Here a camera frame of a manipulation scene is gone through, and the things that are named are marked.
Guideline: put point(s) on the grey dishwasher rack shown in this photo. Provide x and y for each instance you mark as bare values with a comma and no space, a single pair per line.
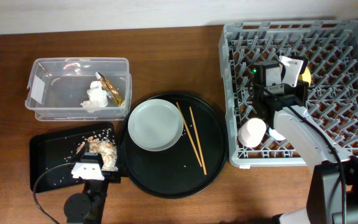
331,48

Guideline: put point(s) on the black round tray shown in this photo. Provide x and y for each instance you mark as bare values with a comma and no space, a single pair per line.
175,172

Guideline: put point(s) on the grey round plate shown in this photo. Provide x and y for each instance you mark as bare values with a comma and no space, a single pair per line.
155,125

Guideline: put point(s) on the yellow bowl with food scraps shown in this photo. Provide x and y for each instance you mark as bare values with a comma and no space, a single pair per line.
306,76

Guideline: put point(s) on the wooden chopstick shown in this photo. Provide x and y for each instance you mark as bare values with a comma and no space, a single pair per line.
198,141
189,135

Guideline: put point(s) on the clear plastic bin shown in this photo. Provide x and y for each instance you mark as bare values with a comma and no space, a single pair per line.
58,87

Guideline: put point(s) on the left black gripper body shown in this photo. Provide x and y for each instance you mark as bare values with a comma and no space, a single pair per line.
97,186

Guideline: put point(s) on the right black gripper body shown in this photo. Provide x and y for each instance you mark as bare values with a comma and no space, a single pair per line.
298,91

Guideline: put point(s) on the brown gold snack wrapper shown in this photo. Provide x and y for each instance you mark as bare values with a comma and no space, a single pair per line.
112,92

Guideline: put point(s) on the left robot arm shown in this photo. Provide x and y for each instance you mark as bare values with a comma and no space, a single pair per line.
84,207

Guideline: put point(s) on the blue plastic cup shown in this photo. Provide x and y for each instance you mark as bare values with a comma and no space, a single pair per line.
276,135

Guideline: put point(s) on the scattered food scraps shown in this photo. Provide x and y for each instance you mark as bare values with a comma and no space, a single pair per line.
101,141

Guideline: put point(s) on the black rectangular tray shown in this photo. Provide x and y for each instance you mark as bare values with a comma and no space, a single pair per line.
49,150

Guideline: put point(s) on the pink plastic cup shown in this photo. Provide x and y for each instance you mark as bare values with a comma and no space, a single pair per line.
252,132

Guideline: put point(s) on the white napkin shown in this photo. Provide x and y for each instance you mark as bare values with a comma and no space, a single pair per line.
97,97

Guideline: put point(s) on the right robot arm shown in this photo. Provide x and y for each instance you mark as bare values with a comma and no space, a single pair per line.
333,193

